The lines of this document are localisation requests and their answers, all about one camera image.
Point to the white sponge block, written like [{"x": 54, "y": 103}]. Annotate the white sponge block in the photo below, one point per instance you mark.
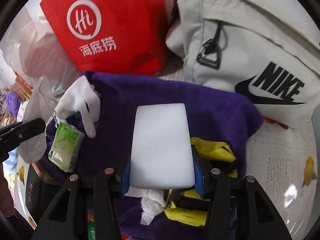
[{"x": 161, "y": 155}]

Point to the white cotton glove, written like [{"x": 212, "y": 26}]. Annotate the white cotton glove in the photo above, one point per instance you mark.
[{"x": 82, "y": 98}]

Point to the white tissue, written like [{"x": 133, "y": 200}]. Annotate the white tissue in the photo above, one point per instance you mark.
[{"x": 152, "y": 203}]

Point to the green pocket tissue pack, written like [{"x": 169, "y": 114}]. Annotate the green pocket tissue pack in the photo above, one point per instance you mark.
[{"x": 66, "y": 146}]

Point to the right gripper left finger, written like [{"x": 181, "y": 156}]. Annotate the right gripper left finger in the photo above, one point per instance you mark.
[{"x": 66, "y": 215}]

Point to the dark green tea tin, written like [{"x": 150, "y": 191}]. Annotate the dark green tea tin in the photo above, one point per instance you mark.
[{"x": 40, "y": 189}]

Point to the purple towel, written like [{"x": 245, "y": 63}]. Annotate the purple towel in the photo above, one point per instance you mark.
[{"x": 116, "y": 110}]

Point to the red Haidilao paper bag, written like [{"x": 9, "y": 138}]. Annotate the red Haidilao paper bag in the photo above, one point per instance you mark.
[{"x": 111, "y": 36}]

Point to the person's left hand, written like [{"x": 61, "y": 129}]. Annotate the person's left hand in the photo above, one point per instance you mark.
[{"x": 6, "y": 201}]

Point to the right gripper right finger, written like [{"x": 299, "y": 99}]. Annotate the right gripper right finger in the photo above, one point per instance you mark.
[{"x": 239, "y": 206}]

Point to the grey Nike pouch bag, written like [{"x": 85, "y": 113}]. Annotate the grey Nike pouch bag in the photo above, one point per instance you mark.
[{"x": 266, "y": 50}]

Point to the white Miniso plastic bag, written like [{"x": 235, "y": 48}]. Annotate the white Miniso plastic bag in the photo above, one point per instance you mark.
[{"x": 30, "y": 48}]

